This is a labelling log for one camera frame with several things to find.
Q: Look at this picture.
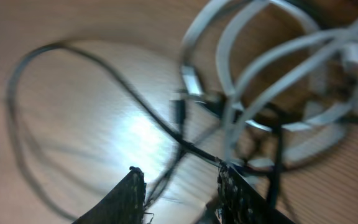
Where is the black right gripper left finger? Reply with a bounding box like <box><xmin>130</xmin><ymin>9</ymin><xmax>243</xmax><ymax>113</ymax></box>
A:
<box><xmin>73</xmin><ymin>166</ymin><xmax>146</xmax><ymax>224</ymax></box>

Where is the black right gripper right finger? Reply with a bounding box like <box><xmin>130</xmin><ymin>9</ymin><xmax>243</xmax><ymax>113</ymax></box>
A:
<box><xmin>218</xmin><ymin>162</ymin><xmax>294</xmax><ymax>224</ymax></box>

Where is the white USB cable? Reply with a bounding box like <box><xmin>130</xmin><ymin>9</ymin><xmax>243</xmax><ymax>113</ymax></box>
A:
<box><xmin>178</xmin><ymin>0</ymin><xmax>358</xmax><ymax>169</ymax></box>

